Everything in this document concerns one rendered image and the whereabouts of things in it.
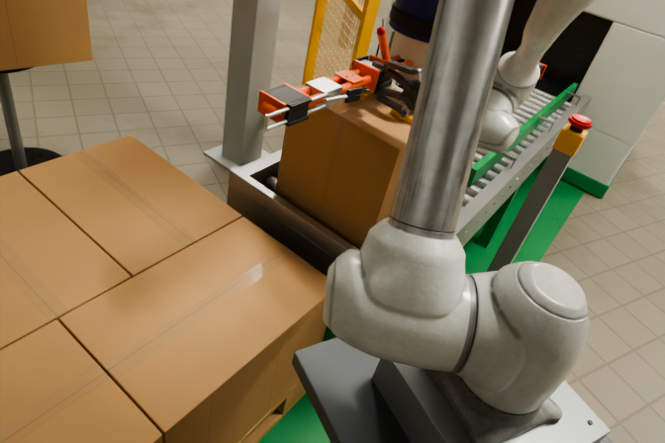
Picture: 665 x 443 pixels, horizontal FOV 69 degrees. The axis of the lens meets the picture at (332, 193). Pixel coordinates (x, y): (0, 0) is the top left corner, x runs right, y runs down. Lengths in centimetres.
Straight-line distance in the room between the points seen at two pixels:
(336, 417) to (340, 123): 78
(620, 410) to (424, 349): 170
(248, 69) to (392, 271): 191
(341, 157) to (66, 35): 131
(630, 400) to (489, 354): 172
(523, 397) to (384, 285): 28
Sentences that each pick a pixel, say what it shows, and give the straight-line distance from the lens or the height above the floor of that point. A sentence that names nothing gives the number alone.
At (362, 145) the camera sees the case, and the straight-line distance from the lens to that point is 136.
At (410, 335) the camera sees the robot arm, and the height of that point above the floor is 103.
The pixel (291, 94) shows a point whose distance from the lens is 109.
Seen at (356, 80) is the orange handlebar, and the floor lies 109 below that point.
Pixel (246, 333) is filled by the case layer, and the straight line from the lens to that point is 128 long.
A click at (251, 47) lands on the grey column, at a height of 69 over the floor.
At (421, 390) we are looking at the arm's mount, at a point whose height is 85.
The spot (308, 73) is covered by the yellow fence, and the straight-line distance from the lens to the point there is 297.
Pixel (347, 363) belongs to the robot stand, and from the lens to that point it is 102.
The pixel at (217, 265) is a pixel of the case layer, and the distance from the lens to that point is 143.
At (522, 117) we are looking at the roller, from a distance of 289.
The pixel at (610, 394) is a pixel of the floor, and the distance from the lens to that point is 241.
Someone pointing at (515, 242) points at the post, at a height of 55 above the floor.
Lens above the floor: 157
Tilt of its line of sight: 36 degrees down
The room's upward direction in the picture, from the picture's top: 14 degrees clockwise
